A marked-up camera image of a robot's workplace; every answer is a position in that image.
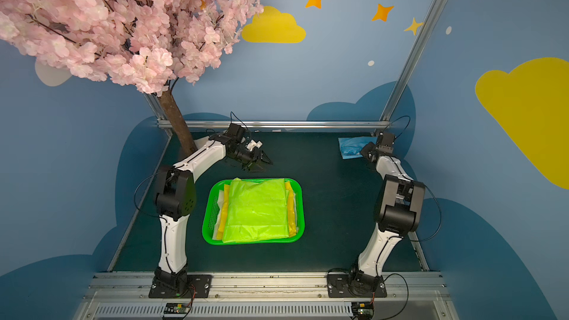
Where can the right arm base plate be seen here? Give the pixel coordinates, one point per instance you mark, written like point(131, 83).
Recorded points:
point(342, 285)

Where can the blue raincoat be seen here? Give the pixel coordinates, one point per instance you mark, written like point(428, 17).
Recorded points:
point(350, 147)

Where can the beige folded cloth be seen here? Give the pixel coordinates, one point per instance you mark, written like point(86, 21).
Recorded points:
point(201, 142)

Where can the aluminium frame crossbar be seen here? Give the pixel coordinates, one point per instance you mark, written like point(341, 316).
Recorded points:
point(276, 125)

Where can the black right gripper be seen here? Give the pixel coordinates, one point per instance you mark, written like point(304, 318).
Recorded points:
point(369, 151)

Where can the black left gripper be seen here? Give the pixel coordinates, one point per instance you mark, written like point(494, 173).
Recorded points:
point(256, 156)

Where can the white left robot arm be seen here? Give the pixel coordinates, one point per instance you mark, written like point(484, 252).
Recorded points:
point(176, 199)

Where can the right circuit board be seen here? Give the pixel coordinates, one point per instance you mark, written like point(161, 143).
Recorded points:
point(362, 311)

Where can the aluminium frame post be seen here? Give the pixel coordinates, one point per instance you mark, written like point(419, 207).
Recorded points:
point(159, 113)
point(434, 12)

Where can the lime green raincoat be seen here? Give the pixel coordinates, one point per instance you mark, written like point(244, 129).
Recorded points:
point(257, 211)

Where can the green plastic basket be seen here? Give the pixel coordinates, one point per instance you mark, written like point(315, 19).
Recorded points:
point(212, 209)

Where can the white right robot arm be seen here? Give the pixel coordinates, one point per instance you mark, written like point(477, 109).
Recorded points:
point(396, 213)

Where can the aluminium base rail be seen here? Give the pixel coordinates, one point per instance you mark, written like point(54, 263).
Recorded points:
point(124, 295)

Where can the yellow raincoat back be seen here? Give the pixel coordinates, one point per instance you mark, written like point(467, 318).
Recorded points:
point(291, 210)

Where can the aluminium frame post right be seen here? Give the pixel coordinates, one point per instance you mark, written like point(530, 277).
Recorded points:
point(434, 12)

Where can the yellow raincoat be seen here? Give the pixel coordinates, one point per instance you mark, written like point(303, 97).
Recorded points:
point(291, 210)
point(224, 212)

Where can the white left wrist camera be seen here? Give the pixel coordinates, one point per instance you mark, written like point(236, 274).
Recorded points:
point(252, 145)

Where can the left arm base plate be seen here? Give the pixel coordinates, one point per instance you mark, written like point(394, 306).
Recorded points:
point(198, 285)

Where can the circuit board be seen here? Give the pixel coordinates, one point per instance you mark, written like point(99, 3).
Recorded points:
point(362, 311)
point(177, 310)

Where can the left circuit board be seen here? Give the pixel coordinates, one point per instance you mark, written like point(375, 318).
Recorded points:
point(177, 310)

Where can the pink cherry blossom tree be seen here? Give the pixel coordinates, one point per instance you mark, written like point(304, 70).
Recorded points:
point(147, 44)

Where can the yellow raincoat front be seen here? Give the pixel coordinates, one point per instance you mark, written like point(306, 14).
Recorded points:
point(224, 212)

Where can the aluminium frame post left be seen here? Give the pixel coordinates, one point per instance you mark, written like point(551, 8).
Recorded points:
point(159, 113)

